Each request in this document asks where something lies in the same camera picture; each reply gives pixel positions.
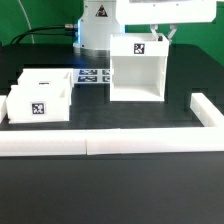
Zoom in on white front fence bar right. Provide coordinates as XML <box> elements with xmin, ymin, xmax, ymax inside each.
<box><xmin>86</xmin><ymin>127</ymin><xmax>224</xmax><ymax>155</ymax></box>

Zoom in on white front drawer box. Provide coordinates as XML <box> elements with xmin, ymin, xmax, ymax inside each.
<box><xmin>6</xmin><ymin>85</ymin><xmax>70</xmax><ymax>123</ymax></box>

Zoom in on white drawer box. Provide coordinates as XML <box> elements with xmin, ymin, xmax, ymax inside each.
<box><xmin>6</xmin><ymin>85</ymin><xmax>70</xmax><ymax>123</ymax></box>
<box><xmin>17</xmin><ymin>68</ymin><xmax>73</xmax><ymax>87</ymax></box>

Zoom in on thin white cable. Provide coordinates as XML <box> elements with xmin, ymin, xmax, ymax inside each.
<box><xmin>18</xmin><ymin>0</ymin><xmax>36</xmax><ymax>45</ymax></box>

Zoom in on fiducial marker sheet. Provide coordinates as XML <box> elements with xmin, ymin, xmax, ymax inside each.
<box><xmin>73</xmin><ymin>68</ymin><xmax>110</xmax><ymax>84</ymax></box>

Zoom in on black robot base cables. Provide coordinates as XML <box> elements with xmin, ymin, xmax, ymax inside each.
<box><xmin>9</xmin><ymin>23</ymin><xmax>80</xmax><ymax>46</ymax></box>

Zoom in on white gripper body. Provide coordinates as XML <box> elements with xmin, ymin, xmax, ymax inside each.
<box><xmin>116</xmin><ymin>0</ymin><xmax>216</xmax><ymax>25</ymax></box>

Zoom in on white front fence bar left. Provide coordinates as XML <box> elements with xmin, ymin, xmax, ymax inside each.
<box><xmin>0</xmin><ymin>130</ymin><xmax>87</xmax><ymax>157</ymax></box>

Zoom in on white drawer cabinet frame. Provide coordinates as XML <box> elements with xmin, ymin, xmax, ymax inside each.
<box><xmin>110</xmin><ymin>33</ymin><xmax>169</xmax><ymax>102</ymax></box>

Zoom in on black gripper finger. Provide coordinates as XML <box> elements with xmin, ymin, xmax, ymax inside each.
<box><xmin>167</xmin><ymin>24</ymin><xmax>178</xmax><ymax>44</ymax></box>
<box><xmin>150</xmin><ymin>25</ymin><xmax>159</xmax><ymax>40</ymax></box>

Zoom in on white rear drawer box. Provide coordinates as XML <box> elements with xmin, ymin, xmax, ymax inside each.
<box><xmin>17</xmin><ymin>68</ymin><xmax>73</xmax><ymax>87</ymax></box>

